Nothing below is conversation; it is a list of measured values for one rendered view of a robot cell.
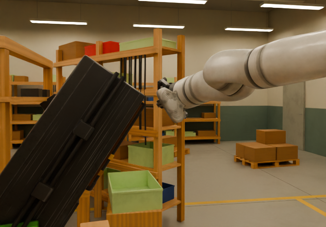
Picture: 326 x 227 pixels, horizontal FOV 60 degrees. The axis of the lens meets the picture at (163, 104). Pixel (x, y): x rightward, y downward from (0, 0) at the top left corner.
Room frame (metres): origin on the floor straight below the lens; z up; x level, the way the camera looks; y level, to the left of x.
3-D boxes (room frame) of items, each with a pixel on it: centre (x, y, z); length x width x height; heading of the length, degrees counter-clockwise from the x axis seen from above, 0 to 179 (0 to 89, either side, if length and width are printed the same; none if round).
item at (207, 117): (9.33, -0.30, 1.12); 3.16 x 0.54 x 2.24; 99
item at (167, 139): (7.54, -0.04, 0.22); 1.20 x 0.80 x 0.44; 139
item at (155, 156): (4.04, 0.77, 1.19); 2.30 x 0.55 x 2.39; 49
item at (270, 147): (6.58, -2.41, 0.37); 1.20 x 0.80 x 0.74; 107
